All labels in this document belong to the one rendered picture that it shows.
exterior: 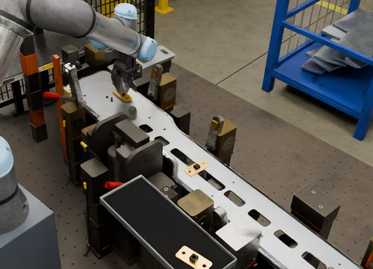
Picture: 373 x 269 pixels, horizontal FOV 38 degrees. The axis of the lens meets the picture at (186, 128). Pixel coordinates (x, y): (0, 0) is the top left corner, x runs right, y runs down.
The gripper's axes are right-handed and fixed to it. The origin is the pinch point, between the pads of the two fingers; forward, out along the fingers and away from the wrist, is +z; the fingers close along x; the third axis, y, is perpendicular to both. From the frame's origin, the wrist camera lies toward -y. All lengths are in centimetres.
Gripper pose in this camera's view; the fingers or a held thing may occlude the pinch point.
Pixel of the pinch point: (122, 90)
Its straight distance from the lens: 204.9
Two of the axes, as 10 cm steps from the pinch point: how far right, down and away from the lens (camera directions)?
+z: -0.7, 7.7, 6.4
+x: 7.4, -3.9, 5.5
